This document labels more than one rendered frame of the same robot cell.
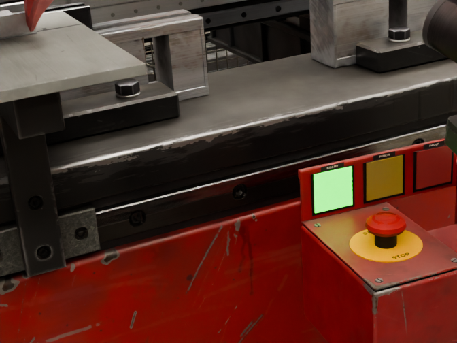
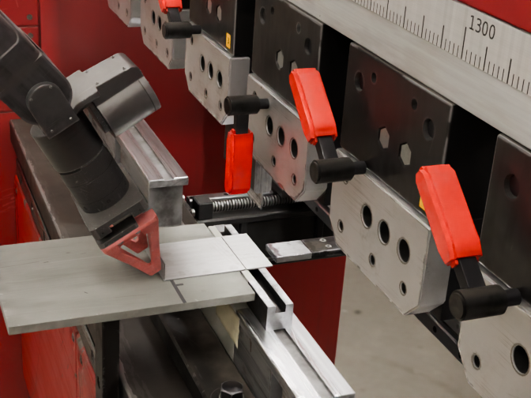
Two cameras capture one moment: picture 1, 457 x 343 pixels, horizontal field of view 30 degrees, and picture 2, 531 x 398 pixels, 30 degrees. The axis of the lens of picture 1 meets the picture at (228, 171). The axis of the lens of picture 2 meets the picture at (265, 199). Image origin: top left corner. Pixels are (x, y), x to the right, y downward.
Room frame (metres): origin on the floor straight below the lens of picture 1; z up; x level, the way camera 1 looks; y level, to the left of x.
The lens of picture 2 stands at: (0.95, -0.77, 1.53)
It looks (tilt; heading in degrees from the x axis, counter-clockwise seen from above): 24 degrees down; 91
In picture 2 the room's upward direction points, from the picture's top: 4 degrees clockwise
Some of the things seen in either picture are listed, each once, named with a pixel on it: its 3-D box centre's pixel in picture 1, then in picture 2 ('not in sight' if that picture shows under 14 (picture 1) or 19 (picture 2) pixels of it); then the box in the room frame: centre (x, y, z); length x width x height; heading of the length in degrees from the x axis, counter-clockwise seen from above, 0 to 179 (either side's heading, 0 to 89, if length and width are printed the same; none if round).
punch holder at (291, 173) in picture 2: not in sight; (319, 90); (0.98, 0.10, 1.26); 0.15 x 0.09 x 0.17; 114
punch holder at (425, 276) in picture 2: not in sight; (429, 174); (1.06, -0.09, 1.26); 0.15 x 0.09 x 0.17; 114
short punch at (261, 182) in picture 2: not in sight; (247, 152); (0.91, 0.26, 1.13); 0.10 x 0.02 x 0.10; 114
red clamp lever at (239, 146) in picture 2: not in sight; (245, 144); (0.91, 0.09, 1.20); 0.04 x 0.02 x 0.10; 24
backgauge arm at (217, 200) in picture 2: not in sight; (351, 209); (1.08, 0.82, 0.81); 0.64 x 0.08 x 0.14; 24
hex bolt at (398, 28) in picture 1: (399, 33); not in sight; (1.06, -0.23, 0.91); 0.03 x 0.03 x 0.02
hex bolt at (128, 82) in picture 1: (127, 88); (231, 392); (0.91, 0.11, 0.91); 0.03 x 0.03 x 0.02
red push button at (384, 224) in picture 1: (385, 233); not in sight; (0.75, -0.15, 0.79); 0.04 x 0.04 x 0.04
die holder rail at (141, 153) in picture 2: not in sight; (126, 147); (0.69, 0.76, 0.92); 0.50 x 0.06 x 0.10; 114
